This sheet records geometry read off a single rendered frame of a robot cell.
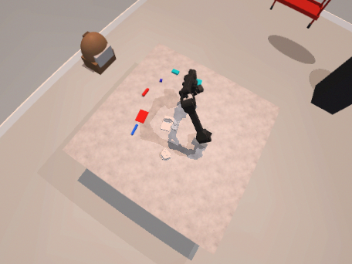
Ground teal flat block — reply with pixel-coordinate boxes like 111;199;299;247
171;69;180;75

